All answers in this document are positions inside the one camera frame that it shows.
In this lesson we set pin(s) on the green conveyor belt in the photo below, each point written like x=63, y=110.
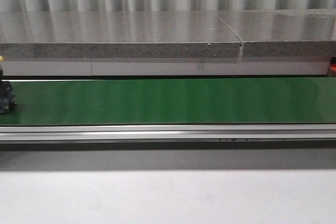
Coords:
x=150, y=110

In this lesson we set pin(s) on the grey stone slab right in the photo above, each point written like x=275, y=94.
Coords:
x=307, y=34

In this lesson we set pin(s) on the grey stone slab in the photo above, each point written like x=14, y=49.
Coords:
x=307, y=34
x=116, y=35

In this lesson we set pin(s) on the grey stone slab left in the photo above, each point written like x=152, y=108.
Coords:
x=116, y=35

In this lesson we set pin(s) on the red plastic tray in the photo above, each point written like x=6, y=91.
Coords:
x=332, y=67

